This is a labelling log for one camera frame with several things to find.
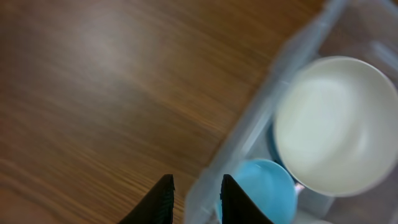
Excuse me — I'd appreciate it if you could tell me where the clear plastic storage container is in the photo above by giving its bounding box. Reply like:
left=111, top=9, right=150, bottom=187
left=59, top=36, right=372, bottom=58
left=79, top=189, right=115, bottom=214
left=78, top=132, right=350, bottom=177
left=183, top=0, right=397, bottom=224

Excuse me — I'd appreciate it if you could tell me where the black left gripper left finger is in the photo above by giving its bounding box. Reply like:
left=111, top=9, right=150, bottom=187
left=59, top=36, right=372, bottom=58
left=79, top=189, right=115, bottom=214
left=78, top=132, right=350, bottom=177
left=119, top=174, right=175, bottom=224

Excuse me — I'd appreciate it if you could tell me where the light blue bowl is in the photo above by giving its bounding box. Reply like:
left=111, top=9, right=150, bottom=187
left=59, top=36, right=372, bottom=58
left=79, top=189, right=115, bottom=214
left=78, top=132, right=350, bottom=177
left=216, top=159, right=297, bottom=224

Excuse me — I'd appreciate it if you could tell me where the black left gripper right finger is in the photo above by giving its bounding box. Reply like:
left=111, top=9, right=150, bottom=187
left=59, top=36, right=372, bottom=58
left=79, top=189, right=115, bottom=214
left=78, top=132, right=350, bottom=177
left=220, top=174, right=272, bottom=224

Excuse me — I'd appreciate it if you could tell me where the pink bowl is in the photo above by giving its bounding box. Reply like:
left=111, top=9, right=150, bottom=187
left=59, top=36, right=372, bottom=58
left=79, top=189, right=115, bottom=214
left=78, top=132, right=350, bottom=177
left=294, top=183, right=305, bottom=195

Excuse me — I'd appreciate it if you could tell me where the cream plate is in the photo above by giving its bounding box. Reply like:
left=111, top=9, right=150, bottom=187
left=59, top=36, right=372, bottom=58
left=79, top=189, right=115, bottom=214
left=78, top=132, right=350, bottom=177
left=273, top=56, right=397, bottom=197

